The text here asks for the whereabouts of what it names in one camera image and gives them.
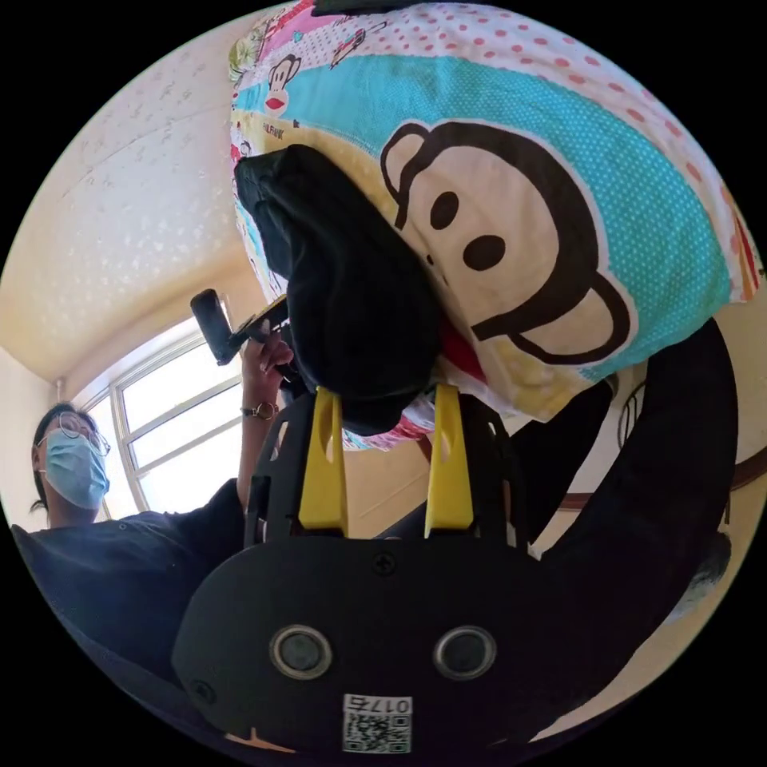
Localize window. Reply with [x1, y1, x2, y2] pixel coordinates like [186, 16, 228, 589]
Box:
[58, 310, 255, 521]

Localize person's body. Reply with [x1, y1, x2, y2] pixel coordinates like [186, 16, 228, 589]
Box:
[9, 316, 739, 757]

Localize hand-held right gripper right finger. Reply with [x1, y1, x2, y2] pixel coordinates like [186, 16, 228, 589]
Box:
[423, 383, 476, 538]

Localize person's left hand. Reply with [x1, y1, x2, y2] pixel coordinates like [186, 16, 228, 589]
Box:
[239, 331, 296, 415]

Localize black long pants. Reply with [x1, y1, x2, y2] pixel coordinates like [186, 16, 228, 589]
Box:
[232, 143, 446, 438]

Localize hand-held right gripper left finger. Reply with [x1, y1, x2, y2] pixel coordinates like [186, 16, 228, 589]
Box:
[297, 386, 349, 532]

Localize bed with cartoon printed sheet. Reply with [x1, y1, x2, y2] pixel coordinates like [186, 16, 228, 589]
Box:
[227, 0, 765, 451]

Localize person's left forearm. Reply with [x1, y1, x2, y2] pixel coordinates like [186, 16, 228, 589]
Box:
[236, 399, 283, 514]

